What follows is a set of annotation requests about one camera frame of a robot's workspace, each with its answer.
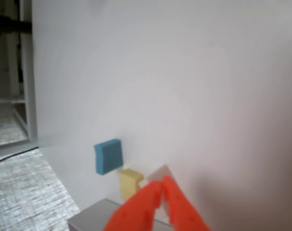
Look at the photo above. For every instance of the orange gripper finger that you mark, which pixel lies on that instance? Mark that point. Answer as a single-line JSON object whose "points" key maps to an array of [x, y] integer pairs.
{"points": [[136, 209], [184, 214]]}

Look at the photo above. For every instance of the yellow foam cuboid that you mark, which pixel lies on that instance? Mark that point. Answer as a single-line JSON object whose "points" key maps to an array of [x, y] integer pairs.
{"points": [[127, 185]]}

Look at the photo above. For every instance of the white foam cuboid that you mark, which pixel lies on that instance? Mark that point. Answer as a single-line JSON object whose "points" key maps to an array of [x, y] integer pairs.
{"points": [[159, 174]]}

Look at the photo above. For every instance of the white cardboard bin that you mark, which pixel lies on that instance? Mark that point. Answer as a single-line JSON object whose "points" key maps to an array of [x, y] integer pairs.
{"points": [[92, 216]]}

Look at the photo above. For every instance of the blue foam cuboid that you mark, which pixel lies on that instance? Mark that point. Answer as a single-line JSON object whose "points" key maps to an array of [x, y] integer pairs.
{"points": [[108, 156]]}

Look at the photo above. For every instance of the black mounting bar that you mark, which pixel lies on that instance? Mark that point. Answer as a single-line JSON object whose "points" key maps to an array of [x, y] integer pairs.
{"points": [[11, 25]]}

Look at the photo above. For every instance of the white furniture frame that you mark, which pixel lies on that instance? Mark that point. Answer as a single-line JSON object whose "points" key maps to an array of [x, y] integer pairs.
{"points": [[30, 96]]}

